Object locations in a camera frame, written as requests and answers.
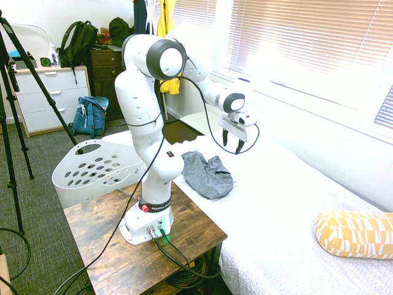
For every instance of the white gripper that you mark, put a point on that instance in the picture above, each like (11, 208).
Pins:
(233, 128)

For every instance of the gray heathered garment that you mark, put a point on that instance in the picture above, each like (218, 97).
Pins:
(202, 178)

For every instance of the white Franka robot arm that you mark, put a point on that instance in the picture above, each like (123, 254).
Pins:
(138, 101)

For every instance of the dark green bag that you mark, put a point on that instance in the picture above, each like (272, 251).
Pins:
(119, 30)

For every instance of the white perforated laundry basket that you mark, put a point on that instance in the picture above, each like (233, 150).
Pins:
(67, 172)

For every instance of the white floor cushion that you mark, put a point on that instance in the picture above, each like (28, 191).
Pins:
(196, 123)

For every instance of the bed with dotted-circle white sheet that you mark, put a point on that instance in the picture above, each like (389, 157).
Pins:
(276, 199)

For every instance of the large white window blind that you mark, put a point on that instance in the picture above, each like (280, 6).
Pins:
(307, 33)

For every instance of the small white window blind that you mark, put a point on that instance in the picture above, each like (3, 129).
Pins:
(385, 110)
(193, 12)

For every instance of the yellow jacket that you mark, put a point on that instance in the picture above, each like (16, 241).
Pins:
(165, 18)

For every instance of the blue backpack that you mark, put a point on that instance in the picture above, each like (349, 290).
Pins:
(92, 116)

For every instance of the dark brown wooden dresser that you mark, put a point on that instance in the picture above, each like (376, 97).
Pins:
(104, 73)

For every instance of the rustic wooden side table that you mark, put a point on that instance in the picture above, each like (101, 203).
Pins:
(101, 215)

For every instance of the yellow white patterned pillow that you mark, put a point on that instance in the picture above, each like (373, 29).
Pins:
(353, 233)

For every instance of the dark hanging garment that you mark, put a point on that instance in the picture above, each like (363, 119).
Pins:
(141, 15)

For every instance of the brown teddy bear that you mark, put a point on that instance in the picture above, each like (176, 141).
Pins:
(104, 36)

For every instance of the white three-drawer dresser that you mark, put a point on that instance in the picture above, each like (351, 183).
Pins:
(69, 92)

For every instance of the black backpack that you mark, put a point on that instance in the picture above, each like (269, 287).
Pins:
(78, 43)

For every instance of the white spray bottle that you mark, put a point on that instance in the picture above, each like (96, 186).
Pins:
(54, 55)

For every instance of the green round gadget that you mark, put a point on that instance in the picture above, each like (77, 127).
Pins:
(46, 62)

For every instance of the gray storage box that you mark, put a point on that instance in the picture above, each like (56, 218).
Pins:
(24, 64)

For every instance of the white arched desk lamp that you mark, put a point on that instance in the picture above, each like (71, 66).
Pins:
(40, 29)

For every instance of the teal item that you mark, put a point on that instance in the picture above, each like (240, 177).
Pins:
(14, 53)

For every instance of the brown cardboard box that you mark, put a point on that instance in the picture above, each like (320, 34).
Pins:
(3, 273)

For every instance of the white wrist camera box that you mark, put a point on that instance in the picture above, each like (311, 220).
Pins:
(245, 119)

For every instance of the black camera tripod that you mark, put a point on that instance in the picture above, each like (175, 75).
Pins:
(50, 103)

